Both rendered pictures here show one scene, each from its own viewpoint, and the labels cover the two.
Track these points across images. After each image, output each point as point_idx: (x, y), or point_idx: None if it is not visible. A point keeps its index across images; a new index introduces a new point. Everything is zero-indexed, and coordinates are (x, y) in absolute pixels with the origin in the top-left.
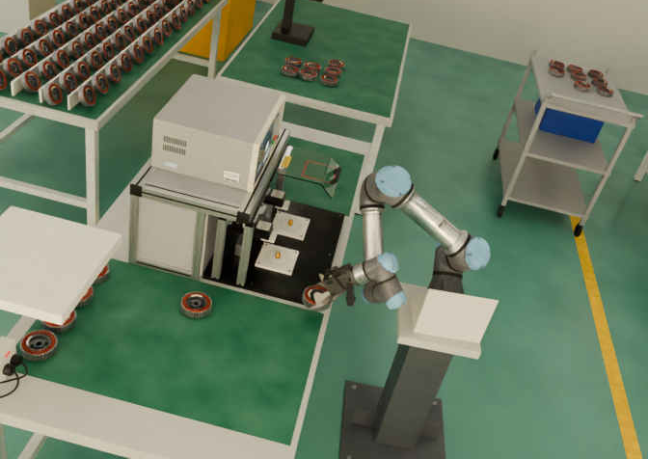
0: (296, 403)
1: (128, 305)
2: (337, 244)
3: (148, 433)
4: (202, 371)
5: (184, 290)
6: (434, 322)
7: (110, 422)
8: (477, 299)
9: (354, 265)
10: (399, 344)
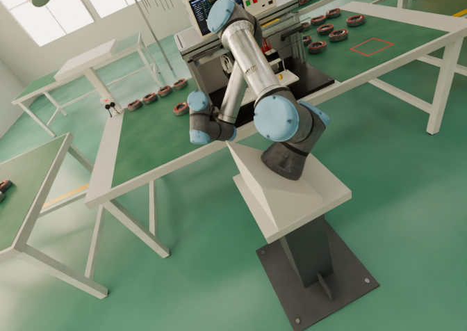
0: (139, 173)
1: (171, 101)
2: None
3: (106, 149)
4: (144, 137)
5: None
6: (246, 180)
7: (108, 140)
8: (249, 172)
9: None
10: None
